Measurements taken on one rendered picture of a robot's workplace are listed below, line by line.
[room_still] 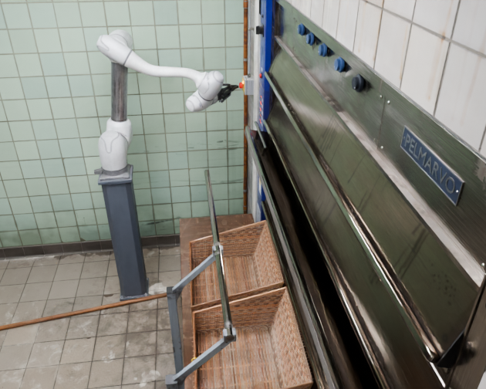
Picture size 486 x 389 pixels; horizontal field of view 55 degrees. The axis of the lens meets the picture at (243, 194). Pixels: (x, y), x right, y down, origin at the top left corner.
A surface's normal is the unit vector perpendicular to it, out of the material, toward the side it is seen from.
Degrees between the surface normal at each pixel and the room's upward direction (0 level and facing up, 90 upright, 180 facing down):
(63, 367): 0
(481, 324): 90
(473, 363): 90
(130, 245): 90
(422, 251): 70
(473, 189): 90
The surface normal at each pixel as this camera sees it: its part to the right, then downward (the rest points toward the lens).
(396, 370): -0.93, -0.22
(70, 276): 0.00, -0.85
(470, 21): -0.99, 0.07
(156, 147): 0.13, 0.52
